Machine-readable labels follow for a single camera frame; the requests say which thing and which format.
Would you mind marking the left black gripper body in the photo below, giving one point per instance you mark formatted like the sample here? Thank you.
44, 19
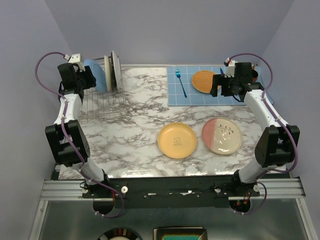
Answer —
85, 81

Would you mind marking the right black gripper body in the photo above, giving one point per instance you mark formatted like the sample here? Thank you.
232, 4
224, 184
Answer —
232, 84

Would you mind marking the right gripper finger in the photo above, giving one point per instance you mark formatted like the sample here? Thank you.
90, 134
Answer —
219, 80
214, 90

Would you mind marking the light blue plate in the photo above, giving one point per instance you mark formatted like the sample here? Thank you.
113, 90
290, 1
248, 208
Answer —
98, 73

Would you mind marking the pink and cream plate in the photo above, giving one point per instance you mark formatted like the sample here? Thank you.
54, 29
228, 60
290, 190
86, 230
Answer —
222, 136

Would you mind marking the orange yellow plate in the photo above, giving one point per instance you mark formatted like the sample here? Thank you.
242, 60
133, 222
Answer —
177, 140

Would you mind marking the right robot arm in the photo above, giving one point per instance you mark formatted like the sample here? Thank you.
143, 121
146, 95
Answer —
277, 145

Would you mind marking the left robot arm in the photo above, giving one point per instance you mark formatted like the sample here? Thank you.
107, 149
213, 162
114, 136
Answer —
65, 136

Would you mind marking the brown ceramic cup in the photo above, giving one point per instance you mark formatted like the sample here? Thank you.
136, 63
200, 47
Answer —
254, 74

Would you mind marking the woven wicker trivet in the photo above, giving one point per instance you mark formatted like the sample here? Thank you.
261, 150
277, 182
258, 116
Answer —
203, 81

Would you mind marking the cream white plate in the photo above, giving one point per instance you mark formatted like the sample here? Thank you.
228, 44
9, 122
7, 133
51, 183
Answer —
108, 75

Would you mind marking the grey white plate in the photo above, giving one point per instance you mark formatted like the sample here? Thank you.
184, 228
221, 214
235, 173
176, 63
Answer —
117, 70

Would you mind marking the blue tiled placemat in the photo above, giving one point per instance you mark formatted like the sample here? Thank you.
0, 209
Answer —
194, 97

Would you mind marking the blue metal fork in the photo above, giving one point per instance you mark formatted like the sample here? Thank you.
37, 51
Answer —
178, 75

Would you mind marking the black mounting base bar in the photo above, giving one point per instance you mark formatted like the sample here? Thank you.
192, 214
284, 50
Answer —
169, 192

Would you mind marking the dark rectangular tray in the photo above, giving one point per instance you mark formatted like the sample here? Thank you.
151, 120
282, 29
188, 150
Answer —
180, 233

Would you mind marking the round striped object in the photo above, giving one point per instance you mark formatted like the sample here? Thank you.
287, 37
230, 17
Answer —
120, 233

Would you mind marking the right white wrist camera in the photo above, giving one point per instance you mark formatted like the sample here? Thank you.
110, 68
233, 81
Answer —
230, 69

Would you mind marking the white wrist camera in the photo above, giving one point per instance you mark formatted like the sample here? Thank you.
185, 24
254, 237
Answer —
230, 69
78, 60

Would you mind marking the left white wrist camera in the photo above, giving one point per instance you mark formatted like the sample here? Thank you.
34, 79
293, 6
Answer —
78, 60

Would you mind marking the wire dish rack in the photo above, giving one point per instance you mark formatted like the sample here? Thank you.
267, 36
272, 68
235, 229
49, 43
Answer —
103, 105

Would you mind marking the aluminium extrusion rail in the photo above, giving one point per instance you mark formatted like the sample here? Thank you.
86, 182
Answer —
69, 190

